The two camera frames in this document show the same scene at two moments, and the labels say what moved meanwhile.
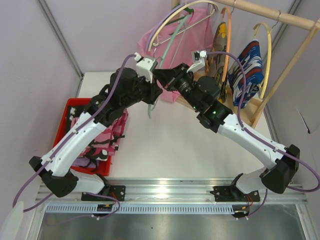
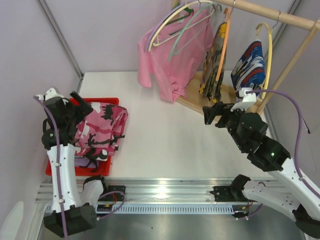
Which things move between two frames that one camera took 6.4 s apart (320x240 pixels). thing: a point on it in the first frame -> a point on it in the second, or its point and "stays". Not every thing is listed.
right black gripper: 173,80 -> 220,115
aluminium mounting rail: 164,190 stays
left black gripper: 152,91 -> 74,107
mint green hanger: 150,109 -> 186,26
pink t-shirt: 172,39 stays
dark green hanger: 187,9 stays
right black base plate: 231,193 stays
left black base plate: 118,192 stays
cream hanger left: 157,43 stays
